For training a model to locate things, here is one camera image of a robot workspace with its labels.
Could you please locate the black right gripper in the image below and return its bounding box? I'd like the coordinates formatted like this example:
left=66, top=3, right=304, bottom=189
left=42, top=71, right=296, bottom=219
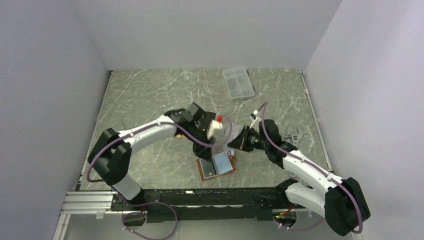
left=228, top=125, right=270, bottom=153

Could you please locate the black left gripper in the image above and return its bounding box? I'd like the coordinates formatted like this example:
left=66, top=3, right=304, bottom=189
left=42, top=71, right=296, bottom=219
left=184, top=123, right=216, bottom=163

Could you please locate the brown leather card holder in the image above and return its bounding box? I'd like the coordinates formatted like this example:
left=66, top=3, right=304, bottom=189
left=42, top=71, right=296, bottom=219
left=196, top=152, right=237, bottom=182

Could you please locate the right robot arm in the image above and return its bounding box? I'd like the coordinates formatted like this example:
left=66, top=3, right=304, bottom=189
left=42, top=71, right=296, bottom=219
left=226, top=119, right=371, bottom=236

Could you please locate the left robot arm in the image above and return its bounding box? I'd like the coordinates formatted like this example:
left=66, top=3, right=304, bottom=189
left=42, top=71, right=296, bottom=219
left=87, top=102, right=217, bottom=210

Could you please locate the clear plastic screw box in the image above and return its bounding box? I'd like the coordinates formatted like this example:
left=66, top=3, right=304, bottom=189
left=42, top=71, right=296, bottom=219
left=222, top=68, right=255, bottom=101

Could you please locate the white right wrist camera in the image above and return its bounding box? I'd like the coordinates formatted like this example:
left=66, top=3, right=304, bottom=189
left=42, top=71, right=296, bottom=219
left=249, top=110, right=261, bottom=129

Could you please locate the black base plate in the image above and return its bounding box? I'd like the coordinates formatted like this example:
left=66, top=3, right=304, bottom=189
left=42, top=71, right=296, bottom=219
left=110, top=187, right=300, bottom=223

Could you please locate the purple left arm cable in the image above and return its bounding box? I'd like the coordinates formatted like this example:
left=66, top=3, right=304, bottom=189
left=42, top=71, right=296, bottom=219
left=86, top=114, right=233, bottom=240

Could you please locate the aluminium frame rail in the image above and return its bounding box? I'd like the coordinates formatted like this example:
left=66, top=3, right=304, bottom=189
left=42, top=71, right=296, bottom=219
left=52, top=188, right=364, bottom=240

